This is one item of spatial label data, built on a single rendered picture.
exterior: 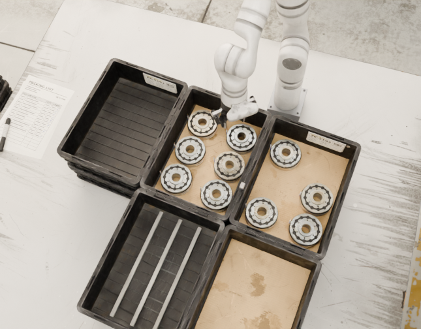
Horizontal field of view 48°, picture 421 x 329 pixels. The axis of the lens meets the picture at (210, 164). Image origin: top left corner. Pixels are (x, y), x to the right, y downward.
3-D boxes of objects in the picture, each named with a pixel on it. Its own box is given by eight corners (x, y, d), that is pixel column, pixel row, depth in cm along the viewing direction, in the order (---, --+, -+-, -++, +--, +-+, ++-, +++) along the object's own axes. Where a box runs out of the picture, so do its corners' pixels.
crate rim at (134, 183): (113, 60, 168) (111, 56, 165) (190, 87, 162) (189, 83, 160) (56, 155, 154) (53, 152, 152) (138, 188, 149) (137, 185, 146)
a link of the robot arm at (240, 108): (229, 123, 129) (229, 112, 124) (214, 91, 134) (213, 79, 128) (259, 112, 131) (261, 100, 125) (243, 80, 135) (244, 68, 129)
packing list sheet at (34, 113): (24, 74, 191) (24, 73, 191) (76, 88, 188) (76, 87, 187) (-15, 144, 180) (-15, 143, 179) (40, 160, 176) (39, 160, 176)
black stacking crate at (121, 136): (119, 76, 176) (112, 57, 166) (191, 101, 171) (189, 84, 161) (66, 166, 163) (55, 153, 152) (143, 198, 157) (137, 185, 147)
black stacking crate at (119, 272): (143, 199, 157) (138, 187, 147) (226, 232, 152) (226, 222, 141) (86, 313, 144) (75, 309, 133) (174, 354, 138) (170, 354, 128)
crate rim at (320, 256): (273, 116, 157) (273, 112, 155) (361, 147, 151) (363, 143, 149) (226, 224, 143) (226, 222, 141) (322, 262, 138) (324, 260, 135)
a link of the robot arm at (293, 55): (308, 57, 142) (301, 89, 158) (312, 32, 146) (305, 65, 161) (277, 53, 143) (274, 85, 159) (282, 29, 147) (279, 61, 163)
